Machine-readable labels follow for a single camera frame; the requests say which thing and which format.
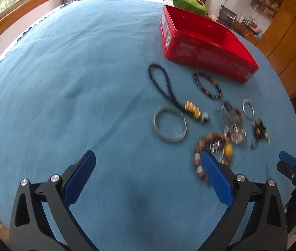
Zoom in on black yellow bead tassel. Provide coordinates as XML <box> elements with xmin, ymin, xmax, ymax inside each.
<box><xmin>251</xmin><ymin>118</ymin><xmax>270</xmax><ymax>149</ymax></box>

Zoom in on brown wooden bead bracelet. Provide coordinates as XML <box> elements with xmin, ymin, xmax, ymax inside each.
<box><xmin>193</xmin><ymin>132</ymin><xmax>234</xmax><ymax>185</ymax></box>

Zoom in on silver chain necklace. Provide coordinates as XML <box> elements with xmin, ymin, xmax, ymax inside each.
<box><xmin>210</xmin><ymin>101</ymin><xmax>247</xmax><ymax>163</ymax></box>

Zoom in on green avocado plush toy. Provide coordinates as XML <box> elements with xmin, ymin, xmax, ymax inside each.
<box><xmin>172</xmin><ymin>0</ymin><xmax>207</xmax><ymax>17</ymax></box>

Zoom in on wooden desk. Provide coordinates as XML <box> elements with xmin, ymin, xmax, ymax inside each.
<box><xmin>232</xmin><ymin>20</ymin><xmax>260</xmax><ymax>45</ymax></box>

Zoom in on silver bangle bracelet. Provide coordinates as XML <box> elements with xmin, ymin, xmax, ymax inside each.
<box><xmin>152</xmin><ymin>104</ymin><xmax>188</xmax><ymax>143</ymax></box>

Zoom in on dark multicolour bead bracelet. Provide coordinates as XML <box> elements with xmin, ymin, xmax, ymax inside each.
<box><xmin>193</xmin><ymin>70</ymin><xmax>224</xmax><ymax>100</ymax></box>

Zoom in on blue bed blanket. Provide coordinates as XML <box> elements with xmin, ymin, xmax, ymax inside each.
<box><xmin>0</xmin><ymin>0</ymin><xmax>296</xmax><ymax>250</ymax></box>

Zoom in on black office chair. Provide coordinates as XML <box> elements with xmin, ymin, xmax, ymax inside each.
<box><xmin>217</xmin><ymin>5</ymin><xmax>238</xmax><ymax>29</ymax></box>

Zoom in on black cord gold charm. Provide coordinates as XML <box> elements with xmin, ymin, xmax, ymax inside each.
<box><xmin>147</xmin><ymin>64</ymin><xmax>210</xmax><ymax>124</ymax></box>

